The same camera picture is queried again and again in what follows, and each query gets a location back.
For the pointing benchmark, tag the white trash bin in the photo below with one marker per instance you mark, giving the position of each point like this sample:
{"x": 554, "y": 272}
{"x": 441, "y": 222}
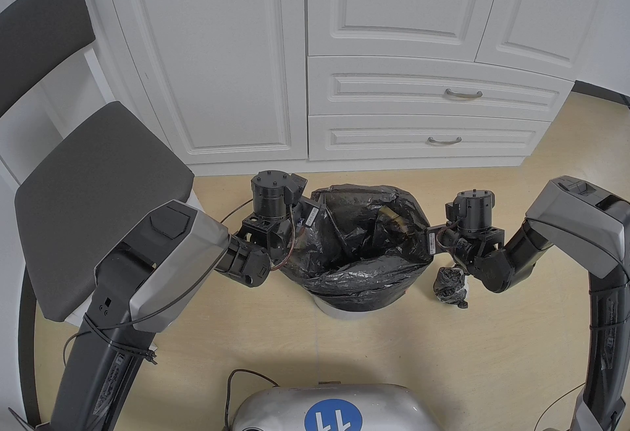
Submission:
{"x": 344, "y": 313}

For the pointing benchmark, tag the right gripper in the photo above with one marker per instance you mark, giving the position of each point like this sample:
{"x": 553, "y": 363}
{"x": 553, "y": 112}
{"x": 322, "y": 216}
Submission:
{"x": 433, "y": 239}

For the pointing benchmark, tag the white wardrobe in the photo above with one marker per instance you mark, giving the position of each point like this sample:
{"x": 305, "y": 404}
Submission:
{"x": 221, "y": 50}

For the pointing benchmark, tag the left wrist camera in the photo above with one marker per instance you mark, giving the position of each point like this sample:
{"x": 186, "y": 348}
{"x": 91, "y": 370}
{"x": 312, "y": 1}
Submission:
{"x": 297, "y": 185}

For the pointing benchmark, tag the black plastic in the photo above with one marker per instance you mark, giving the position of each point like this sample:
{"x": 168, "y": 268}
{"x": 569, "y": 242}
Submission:
{"x": 448, "y": 286}

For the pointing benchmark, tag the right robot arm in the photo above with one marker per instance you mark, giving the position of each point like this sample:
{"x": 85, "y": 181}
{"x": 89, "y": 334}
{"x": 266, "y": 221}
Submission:
{"x": 576, "y": 217}

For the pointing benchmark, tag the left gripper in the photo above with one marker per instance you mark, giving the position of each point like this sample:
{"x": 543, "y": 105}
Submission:
{"x": 310, "y": 212}

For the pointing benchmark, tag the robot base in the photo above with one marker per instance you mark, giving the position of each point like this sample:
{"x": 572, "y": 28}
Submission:
{"x": 393, "y": 409}

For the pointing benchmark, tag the white chair with grey seat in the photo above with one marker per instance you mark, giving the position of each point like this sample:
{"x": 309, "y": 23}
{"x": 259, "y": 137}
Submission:
{"x": 98, "y": 183}

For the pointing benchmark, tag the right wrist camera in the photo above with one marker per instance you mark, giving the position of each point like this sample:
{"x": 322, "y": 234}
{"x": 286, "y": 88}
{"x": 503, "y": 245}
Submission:
{"x": 452, "y": 212}

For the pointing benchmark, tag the black plastic bag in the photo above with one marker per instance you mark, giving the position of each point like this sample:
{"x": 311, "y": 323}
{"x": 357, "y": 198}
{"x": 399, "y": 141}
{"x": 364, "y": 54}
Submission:
{"x": 354, "y": 281}

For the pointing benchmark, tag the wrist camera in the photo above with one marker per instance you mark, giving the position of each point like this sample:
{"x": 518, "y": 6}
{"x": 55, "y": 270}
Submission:
{"x": 452, "y": 212}
{"x": 297, "y": 185}

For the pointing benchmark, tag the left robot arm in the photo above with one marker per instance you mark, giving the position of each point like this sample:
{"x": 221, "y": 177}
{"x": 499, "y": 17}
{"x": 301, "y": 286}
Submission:
{"x": 162, "y": 261}

